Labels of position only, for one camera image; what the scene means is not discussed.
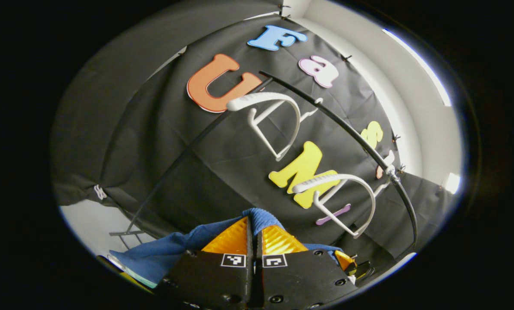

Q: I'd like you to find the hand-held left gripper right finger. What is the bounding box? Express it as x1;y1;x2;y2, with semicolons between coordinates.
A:
257;225;358;310

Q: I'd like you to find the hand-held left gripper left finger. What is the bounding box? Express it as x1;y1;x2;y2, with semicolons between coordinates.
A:
156;217;254;310

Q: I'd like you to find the blue corduroy jacket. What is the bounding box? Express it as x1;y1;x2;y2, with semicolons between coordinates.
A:
109;208;341;288

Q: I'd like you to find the white plastic hanger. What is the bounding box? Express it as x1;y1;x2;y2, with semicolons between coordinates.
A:
227;92;324;162
292;174;391;239

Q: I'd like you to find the black clothes rack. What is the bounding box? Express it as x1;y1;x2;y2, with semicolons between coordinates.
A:
109;70;418;259

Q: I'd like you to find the small ceiling light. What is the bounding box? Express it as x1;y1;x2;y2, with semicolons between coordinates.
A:
444;172;461;194

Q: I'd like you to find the black backdrop cloth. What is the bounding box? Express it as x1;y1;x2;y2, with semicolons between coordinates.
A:
50;0;458;270

